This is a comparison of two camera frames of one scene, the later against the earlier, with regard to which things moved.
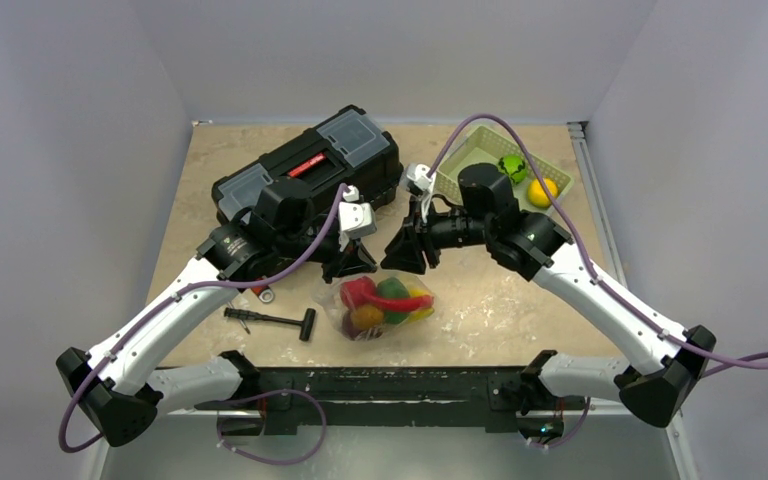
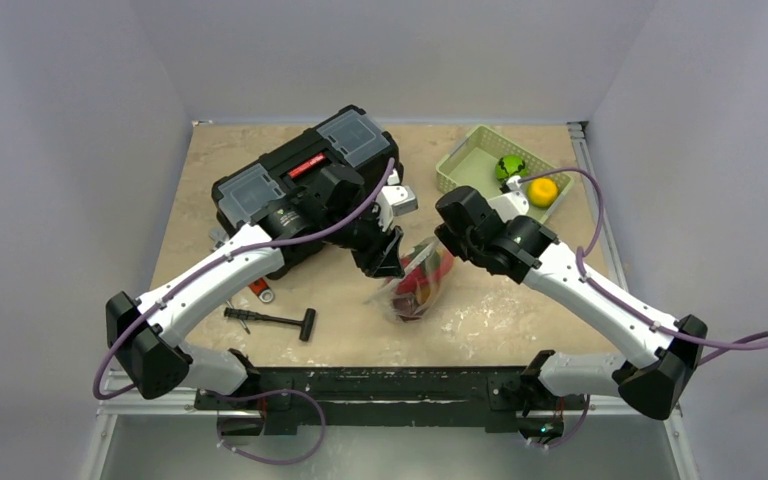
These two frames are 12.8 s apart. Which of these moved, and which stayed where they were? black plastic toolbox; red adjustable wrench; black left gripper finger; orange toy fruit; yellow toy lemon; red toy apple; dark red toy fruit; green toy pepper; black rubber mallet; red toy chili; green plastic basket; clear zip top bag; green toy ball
Moved: orange toy fruit; dark red toy fruit; red toy apple; clear zip top bag; red toy chili; green toy pepper; black left gripper finger
Stayed: black rubber mallet; green toy ball; yellow toy lemon; red adjustable wrench; black plastic toolbox; green plastic basket
